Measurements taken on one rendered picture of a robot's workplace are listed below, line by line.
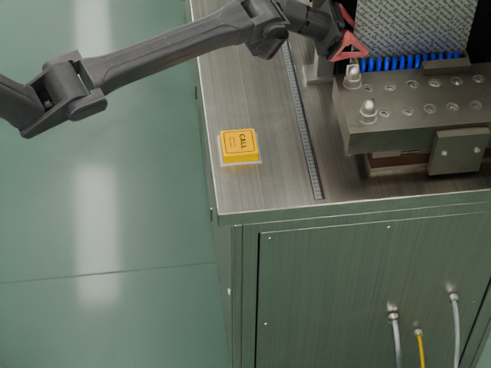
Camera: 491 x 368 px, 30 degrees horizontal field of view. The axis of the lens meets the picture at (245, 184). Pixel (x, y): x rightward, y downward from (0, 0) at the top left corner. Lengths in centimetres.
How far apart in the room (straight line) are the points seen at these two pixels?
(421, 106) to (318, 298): 51
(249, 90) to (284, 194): 29
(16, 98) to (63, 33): 205
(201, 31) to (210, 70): 40
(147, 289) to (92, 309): 17
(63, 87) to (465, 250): 93
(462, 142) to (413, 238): 26
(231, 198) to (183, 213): 113
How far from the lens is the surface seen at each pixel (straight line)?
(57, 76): 156
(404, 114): 176
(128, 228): 287
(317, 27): 175
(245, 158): 181
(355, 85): 179
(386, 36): 183
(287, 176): 180
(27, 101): 152
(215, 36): 163
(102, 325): 268
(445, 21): 185
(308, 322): 212
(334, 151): 185
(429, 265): 202
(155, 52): 159
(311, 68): 200
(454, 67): 185
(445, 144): 177
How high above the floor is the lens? 227
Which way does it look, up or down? 50 degrees down
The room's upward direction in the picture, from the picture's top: 1 degrees clockwise
